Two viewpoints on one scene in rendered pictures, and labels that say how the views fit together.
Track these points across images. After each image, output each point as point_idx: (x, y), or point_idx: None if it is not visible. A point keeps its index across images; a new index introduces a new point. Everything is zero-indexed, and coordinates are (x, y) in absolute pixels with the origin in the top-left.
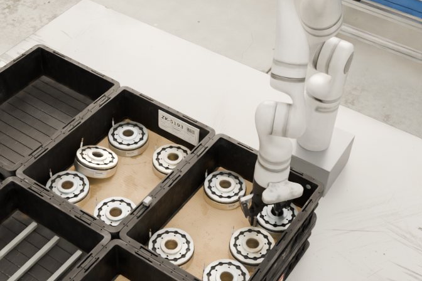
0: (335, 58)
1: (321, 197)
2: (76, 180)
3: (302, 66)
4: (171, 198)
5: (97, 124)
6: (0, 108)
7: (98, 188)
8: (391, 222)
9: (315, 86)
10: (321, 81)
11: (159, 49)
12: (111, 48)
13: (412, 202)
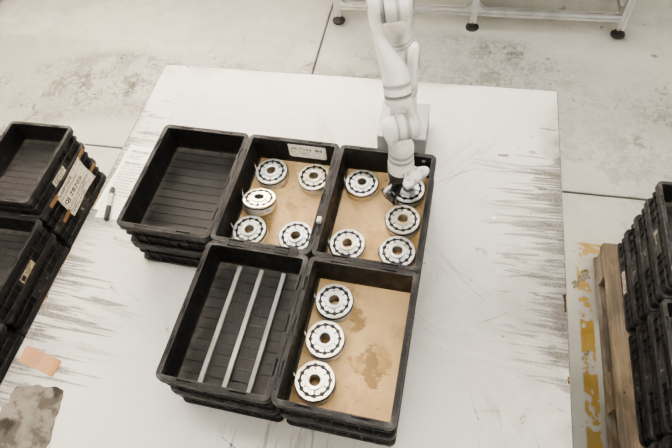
0: (410, 58)
1: None
2: (253, 222)
3: (408, 84)
4: (331, 208)
5: (246, 172)
6: (160, 187)
7: (270, 220)
8: (478, 158)
9: None
10: None
11: (248, 87)
12: (210, 100)
13: (486, 137)
